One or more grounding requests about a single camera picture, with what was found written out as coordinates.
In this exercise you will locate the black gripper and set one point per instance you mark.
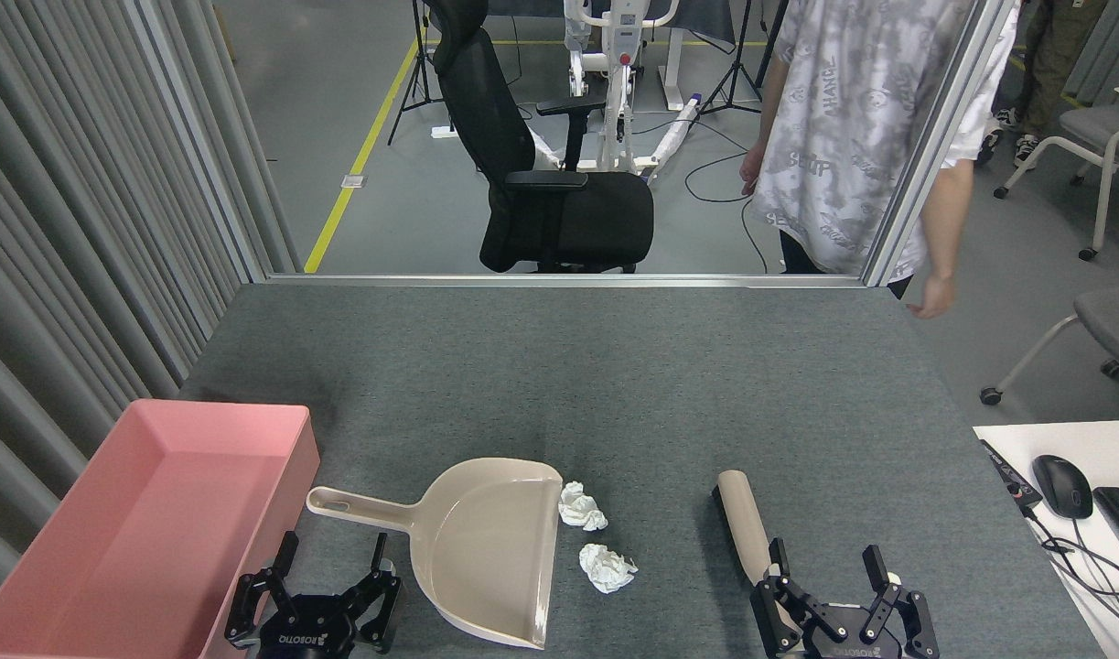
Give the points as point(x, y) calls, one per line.
point(305, 631)
point(852, 648)

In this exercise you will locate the beige hand brush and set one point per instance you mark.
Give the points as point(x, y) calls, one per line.
point(744, 522)

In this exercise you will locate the beige plastic dustpan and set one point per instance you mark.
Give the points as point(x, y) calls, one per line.
point(486, 549)

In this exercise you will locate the white paper ball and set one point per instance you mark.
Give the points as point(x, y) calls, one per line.
point(607, 567)
point(581, 508)

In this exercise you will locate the person's left forearm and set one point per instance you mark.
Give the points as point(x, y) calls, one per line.
point(948, 220)

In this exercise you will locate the person's right forearm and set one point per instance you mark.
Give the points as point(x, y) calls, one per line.
point(768, 110)

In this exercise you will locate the pink plastic bin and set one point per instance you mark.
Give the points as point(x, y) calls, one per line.
point(156, 531)

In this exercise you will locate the person's left hand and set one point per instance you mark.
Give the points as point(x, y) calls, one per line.
point(936, 297)

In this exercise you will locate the person's right hand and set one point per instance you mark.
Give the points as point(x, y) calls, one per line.
point(754, 172)

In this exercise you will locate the slim black device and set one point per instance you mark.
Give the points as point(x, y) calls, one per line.
point(1009, 473)

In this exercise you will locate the black computer mouse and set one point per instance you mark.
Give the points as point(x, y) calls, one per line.
point(1062, 487)

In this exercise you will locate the white side table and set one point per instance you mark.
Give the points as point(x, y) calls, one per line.
point(1108, 439)

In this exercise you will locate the grey floor outlet plate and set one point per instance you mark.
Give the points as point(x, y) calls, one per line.
point(353, 181)

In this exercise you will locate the black office chair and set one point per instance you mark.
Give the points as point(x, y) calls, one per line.
point(568, 220)

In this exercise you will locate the person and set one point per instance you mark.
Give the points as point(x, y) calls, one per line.
point(986, 148)
point(843, 110)
point(1062, 55)

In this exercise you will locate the white power strip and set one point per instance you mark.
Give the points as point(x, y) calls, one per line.
point(444, 133)

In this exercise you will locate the black tripod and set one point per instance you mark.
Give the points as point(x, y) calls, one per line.
point(422, 64)
point(748, 46)

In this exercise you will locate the white stand on wheels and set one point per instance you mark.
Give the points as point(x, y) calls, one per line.
point(625, 55)

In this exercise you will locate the desk with dark cloth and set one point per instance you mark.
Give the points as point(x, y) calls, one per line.
point(705, 18)

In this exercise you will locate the grey chair white frame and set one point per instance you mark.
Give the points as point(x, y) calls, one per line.
point(1103, 124)
point(1117, 320)

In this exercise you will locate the silver frame rail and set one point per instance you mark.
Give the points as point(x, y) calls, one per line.
point(568, 280)

